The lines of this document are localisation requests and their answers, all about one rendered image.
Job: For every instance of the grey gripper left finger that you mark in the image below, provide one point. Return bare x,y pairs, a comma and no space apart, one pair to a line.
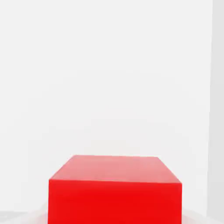
43,217

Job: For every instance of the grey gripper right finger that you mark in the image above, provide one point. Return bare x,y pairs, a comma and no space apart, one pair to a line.
186,219

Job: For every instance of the small red cube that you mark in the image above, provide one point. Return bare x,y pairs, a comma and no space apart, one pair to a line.
115,201

